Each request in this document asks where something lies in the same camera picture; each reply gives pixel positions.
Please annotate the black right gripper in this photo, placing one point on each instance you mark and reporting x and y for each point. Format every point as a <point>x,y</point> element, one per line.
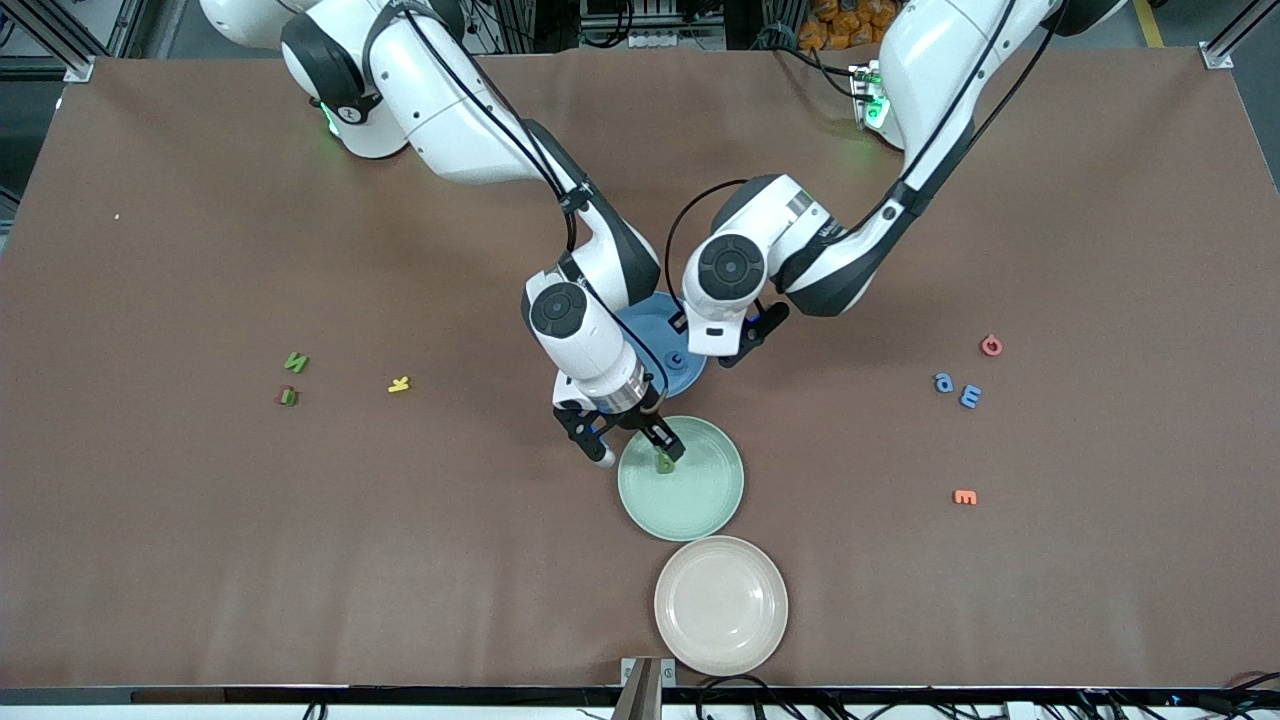
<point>643,418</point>

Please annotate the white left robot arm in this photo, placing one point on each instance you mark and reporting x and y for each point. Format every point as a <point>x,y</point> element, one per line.
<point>930,60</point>

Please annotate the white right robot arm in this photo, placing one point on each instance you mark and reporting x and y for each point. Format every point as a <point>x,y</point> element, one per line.
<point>440,100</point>

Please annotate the blue round plate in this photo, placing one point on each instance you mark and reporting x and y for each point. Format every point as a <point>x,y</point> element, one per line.
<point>655,325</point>

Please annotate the pale green round plate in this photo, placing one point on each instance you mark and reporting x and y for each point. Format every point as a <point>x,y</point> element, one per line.
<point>700,500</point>

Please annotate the cream round plate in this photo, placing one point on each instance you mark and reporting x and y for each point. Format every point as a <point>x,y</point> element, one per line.
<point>720,605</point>

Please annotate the blue foam letter a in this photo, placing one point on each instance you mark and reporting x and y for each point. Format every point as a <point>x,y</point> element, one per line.
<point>950,383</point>

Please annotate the white power strip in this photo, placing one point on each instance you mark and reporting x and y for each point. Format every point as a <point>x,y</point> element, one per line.
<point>675,40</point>

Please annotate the blue foam letter m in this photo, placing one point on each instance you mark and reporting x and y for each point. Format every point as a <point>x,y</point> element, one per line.
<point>970,396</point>

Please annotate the pink foam letter Q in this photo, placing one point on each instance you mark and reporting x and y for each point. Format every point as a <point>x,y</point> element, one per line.
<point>990,354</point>

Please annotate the bag of orange items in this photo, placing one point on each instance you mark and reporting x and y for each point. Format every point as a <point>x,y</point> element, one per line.
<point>840,25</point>

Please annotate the green foam letter N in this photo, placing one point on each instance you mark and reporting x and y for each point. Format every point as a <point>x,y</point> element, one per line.
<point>296,362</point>

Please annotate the brown table mat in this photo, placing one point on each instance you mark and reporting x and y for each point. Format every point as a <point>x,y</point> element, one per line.
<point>200,250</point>

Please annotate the grey metal bracket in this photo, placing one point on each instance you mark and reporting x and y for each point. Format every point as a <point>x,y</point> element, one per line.
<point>648,690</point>

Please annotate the aluminium frame profile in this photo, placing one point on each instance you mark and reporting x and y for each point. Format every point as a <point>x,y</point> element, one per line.
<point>1215,55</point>
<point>78,70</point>

